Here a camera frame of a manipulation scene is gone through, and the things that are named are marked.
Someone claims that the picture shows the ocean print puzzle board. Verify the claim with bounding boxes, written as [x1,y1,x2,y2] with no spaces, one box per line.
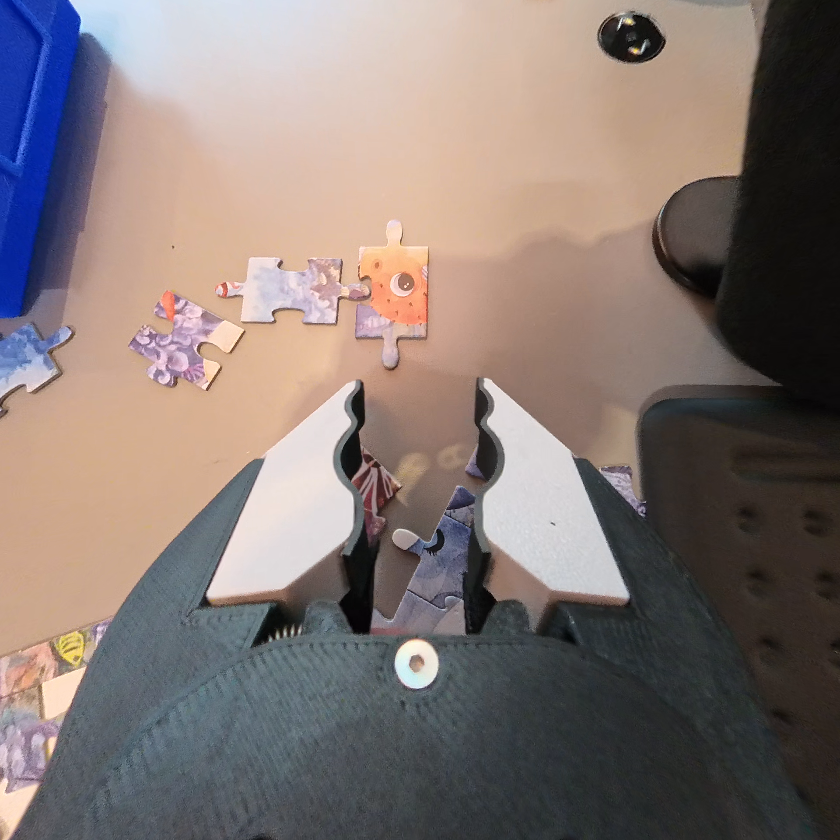
[0,617,112,795]

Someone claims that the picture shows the black perforated pad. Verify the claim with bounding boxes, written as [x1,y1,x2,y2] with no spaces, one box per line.
[638,387,840,840]

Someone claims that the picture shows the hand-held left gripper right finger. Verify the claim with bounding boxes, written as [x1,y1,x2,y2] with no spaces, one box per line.
[462,377,631,634]

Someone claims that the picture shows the few scattered puzzle pieces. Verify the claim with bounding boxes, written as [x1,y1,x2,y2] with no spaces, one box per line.
[0,256,370,417]

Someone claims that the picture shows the black round disc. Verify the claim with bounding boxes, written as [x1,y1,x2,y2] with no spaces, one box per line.
[653,176,739,298]

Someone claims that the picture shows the black round desk grommet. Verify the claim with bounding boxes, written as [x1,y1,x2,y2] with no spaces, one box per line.
[598,12,667,63]

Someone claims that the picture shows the blue plastic storage bin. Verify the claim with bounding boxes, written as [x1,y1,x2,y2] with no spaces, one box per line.
[0,0,81,319]

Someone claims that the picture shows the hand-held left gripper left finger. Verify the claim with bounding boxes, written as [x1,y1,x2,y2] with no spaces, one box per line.
[205,379,378,634]

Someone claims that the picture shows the pile of loose puzzle pieces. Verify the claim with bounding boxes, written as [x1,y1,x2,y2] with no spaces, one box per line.
[351,446,647,634]

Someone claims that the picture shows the orange pufferfish puzzle piece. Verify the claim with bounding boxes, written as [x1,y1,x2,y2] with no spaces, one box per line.
[354,220,431,370]

